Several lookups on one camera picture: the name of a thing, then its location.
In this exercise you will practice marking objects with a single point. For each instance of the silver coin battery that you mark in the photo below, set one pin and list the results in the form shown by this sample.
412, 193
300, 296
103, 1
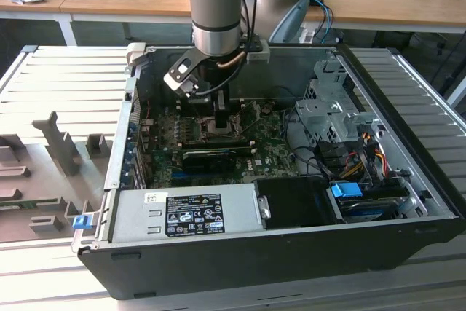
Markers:
267, 109

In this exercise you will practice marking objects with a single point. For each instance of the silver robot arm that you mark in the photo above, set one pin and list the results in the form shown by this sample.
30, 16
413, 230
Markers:
215, 16

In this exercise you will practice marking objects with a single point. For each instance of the black graphics card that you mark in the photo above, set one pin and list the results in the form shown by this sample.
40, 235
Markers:
207, 161

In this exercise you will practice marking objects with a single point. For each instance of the blue expansion slot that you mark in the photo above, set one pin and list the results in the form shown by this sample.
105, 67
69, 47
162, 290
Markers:
176, 176

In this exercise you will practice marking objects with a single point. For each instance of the black hard disk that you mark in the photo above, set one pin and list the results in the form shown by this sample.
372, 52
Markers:
367, 212

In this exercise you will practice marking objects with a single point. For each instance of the black camera bracket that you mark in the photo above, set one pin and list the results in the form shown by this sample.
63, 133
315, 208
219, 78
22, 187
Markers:
189, 58

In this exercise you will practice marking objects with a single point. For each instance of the green motherboard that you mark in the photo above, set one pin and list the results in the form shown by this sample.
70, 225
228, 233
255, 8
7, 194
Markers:
269, 158

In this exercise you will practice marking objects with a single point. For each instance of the black silver PC case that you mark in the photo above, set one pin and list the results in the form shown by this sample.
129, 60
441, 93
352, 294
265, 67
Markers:
255, 263

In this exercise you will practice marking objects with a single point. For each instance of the CPU socket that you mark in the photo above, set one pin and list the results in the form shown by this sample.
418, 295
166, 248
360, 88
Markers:
205, 129

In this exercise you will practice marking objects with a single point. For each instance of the black RAM slot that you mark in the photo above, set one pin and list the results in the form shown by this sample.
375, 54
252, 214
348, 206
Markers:
196, 105
196, 101
196, 112
218, 143
196, 108
240, 150

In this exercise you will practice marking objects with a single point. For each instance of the grey boxy wrist camera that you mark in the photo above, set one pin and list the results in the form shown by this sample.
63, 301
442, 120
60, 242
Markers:
259, 54

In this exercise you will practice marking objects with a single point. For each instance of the black connector block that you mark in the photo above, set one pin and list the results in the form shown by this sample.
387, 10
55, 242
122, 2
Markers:
327, 158

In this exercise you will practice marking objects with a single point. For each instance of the white case latch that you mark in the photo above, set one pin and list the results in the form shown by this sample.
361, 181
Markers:
135, 54

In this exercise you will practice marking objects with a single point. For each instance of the blue disk carrier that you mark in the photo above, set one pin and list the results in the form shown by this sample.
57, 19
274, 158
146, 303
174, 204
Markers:
346, 191

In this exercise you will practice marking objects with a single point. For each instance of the silver power supply unit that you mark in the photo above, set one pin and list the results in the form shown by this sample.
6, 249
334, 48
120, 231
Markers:
131, 216

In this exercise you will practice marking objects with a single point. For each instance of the green RAM stick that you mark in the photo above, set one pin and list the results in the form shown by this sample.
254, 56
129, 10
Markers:
29, 203

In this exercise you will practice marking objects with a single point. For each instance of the silver disk bay cage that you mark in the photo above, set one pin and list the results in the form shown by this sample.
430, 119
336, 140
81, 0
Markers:
320, 110

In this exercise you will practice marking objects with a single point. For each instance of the grey parts rack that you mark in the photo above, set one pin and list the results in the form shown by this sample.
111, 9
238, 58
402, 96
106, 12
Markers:
47, 180

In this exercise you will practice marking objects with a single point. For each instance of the white bracket-mounted wrist camera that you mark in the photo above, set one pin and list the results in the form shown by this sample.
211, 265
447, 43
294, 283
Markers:
178, 83

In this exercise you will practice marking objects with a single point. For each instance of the blue case latch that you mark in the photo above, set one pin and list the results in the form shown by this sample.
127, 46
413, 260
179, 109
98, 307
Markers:
81, 222

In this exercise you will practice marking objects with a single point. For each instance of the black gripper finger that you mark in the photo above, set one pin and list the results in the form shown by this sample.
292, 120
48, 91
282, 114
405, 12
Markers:
222, 114

